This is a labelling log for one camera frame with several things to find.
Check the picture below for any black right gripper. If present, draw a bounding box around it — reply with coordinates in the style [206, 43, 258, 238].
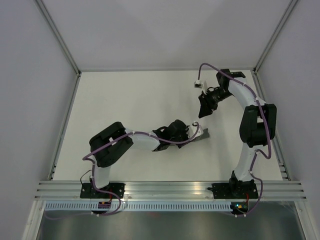
[198, 87, 233, 119]

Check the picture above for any grey cloth napkin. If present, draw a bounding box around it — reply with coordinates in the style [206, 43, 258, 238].
[192, 128, 210, 142]

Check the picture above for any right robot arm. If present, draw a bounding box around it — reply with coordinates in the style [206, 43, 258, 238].
[194, 69, 277, 199]

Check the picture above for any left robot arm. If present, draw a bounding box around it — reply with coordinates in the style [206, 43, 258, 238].
[87, 119, 203, 198]

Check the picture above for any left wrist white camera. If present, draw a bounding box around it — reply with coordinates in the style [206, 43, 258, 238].
[187, 121, 204, 139]

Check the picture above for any wrist white camera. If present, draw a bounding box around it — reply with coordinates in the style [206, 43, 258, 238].
[194, 79, 208, 95]
[187, 121, 204, 139]

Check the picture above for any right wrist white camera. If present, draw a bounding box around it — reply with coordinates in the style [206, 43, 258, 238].
[194, 79, 208, 95]

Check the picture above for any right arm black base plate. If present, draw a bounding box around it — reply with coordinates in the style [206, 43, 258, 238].
[206, 181, 259, 200]

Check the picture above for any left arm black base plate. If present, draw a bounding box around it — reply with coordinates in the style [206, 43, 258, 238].
[80, 182, 125, 199]

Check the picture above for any right aluminium frame post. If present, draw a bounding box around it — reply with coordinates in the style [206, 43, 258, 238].
[252, 0, 300, 74]

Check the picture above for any aluminium frame post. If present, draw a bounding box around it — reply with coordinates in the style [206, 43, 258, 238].
[252, 0, 300, 74]
[33, 0, 81, 77]

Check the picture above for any aluminium front rail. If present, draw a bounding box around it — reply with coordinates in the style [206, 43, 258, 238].
[34, 180, 307, 202]

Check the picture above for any white slotted cable duct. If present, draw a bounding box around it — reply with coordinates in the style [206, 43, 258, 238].
[44, 200, 232, 212]

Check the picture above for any left aluminium frame post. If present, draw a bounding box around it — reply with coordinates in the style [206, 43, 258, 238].
[33, 0, 81, 77]

